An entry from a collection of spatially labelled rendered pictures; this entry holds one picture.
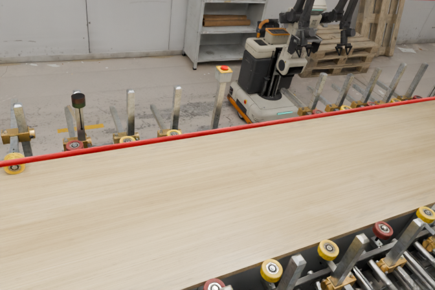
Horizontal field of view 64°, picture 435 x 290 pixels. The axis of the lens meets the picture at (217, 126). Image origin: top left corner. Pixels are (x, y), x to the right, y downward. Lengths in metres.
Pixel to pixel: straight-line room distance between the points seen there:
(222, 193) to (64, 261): 0.69
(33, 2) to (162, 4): 1.41
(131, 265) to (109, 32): 3.51
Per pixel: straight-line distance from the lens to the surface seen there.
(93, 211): 1.53
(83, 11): 4.41
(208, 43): 4.97
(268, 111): 3.45
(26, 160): 0.49
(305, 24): 2.91
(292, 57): 3.32
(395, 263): 1.80
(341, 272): 1.48
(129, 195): 1.57
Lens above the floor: 2.07
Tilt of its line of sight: 36 degrees down
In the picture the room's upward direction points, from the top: 11 degrees clockwise
